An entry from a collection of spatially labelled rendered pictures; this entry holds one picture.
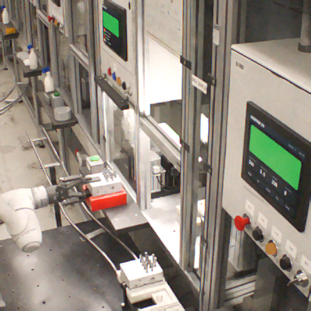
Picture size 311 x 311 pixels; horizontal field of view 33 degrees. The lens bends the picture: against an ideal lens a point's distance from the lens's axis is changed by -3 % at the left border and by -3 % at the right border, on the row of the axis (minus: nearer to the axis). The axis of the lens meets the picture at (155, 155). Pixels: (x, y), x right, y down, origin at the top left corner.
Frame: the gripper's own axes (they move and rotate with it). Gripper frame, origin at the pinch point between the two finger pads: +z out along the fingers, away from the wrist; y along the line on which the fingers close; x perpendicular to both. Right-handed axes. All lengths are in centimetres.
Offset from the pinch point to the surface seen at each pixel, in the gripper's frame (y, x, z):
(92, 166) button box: 2.4, 11.4, 3.4
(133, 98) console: 40.0, -10.8, 15.5
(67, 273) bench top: -31.5, -14.0, -18.6
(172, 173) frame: 0.6, -6.2, 33.4
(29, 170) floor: -99, 200, -2
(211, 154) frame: 45, -70, 17
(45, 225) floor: -99, 119, -7
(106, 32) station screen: 60, 13, 14
